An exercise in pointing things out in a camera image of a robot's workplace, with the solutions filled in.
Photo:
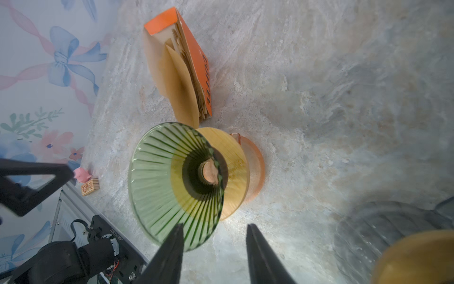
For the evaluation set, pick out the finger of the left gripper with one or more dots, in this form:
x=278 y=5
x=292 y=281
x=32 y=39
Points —
x=22 y=199

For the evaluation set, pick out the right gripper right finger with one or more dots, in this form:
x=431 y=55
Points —
x=264 y=265

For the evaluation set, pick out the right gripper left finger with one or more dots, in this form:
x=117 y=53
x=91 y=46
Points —
x=166 y=265

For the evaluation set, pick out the green glass dripper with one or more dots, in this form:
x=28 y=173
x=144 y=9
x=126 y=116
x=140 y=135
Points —
x=166 y=185

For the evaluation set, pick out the grey glass carafe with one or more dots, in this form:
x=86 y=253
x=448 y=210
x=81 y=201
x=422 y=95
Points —
x=362 y=237

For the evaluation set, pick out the orange glass carafe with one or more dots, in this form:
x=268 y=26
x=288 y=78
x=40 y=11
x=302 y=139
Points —
x=257 y=166

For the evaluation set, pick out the wooden ring dripper base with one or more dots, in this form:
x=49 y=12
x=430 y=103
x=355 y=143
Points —
x=422 y=258

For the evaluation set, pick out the orange coffee filter holder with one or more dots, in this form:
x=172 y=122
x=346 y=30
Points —
x=178 y=66

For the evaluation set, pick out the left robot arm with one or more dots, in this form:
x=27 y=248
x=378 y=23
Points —
x=60 y=262

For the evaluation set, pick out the pink toy on block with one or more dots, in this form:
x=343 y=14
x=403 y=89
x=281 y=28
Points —
x=89 y=183

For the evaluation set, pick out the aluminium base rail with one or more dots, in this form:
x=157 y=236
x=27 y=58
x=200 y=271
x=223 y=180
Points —
x=67 y=213

